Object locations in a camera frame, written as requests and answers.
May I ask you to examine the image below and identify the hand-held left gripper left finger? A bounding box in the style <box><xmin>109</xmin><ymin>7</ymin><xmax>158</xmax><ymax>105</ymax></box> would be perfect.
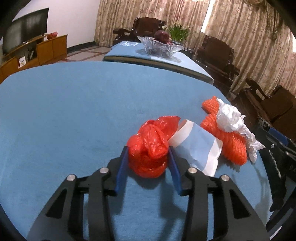
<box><xmin>27</xmin><ymin>146</ymin><xmax>130</xmax><ymax>241</ymax></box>

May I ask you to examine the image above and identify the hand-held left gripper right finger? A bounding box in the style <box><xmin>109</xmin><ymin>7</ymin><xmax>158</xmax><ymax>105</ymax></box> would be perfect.
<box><xmin>168</xmin><ymin>146</ymin><xmax>270</xmax><ymax>241</ymax></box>

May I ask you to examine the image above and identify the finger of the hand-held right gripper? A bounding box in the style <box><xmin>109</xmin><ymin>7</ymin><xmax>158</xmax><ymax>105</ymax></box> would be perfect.
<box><xmin>253</xmin><ymin>125</ymin><xmax>276</xmax><ymax>179</ymax></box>
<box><xmin>268</xmin><ymin>128</ymin><xmax>289</xmax><ymax>148</ymax></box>

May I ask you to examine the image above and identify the red plastic bag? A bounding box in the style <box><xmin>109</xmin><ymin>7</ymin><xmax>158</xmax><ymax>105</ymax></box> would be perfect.
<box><xmin>127</xmin><ymin>115</ymin><xmax>181</xmax><ymax>178</ymax></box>

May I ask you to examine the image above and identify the dark wooden sofa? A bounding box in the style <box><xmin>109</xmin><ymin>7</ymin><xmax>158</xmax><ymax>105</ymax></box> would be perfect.
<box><xmin>231</xmin><ymin>77</ymin><xmax>296</xmax><ymax>139</ymax></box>

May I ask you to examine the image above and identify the orange foam net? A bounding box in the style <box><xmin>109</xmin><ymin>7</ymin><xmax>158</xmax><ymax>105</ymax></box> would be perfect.
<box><xmin>201</xmin><ymin>95</ymin><xmax>248</xmax><ymax>166</ymax></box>

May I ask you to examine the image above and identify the blue and white paper cup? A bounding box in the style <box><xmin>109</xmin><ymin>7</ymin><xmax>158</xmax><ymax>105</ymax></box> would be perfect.
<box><xmin>170</xmin><ymin>119</ymin><xmax>223</xmax><ymax>176</ymax></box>

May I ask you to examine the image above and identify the crumpled white tissue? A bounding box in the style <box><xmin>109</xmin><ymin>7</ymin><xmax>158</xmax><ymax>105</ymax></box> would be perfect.
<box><xmin>216</xmin><ymin>98</ymin><xmax>265</xmax><ymax>163</ymax></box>

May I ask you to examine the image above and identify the large blue tablecloth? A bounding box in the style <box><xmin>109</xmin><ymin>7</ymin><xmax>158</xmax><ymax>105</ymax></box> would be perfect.
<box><xmin>0</xmin><ymin>61</ymin><xmax>274</xmax><ymax>241</ymax></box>

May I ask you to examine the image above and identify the dark wooden armchair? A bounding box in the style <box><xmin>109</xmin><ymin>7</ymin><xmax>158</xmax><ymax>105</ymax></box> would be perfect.
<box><xmin>195</xmin><ymin>35</ymin><xmax>241</xmax><ymax>93</ymax></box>
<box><xmin>113</xmin><ymin>17</ymin><xmax>166</xmax><ymax>47</ymax></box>

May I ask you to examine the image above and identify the floral beige curtain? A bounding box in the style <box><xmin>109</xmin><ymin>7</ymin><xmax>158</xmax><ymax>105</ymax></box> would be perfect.
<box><xmin>95</xmin><ymin>0</ymin><xmax>296</xmax><ymax>107</ymax></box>

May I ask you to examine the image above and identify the small blue tablecloth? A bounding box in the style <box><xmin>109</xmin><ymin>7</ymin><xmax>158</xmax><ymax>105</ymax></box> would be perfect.
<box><xmin>103</xmin><ymin>41</ymin><xmax>214</xmax><ymax>85</ymax></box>

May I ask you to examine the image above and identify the glass fruit bowl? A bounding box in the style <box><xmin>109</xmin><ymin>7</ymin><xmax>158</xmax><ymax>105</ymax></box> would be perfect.
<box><xmin>137</xmin><ymin>36</ymin><xmax>185</xmax><ymax>58</ymax></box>

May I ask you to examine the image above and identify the wooden television cabinet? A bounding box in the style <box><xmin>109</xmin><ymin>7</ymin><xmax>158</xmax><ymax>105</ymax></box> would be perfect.
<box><xmin>0</xmin><ymin>34</ymin><xmax>68</xmax><ymax>84</ymax></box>

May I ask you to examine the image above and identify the potted green plant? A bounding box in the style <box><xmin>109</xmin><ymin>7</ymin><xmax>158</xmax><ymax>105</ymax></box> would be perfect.
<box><xmin>162</xmin><ymin>22</ymin><xmax>192</xmax><ymax>44</ymax></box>

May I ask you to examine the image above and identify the flat screen television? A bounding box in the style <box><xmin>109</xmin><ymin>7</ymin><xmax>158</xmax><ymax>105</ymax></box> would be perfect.
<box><xmin>2</xmin><ymin>8</ymin><xmax>50</xmax><ymax>55</ymax></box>

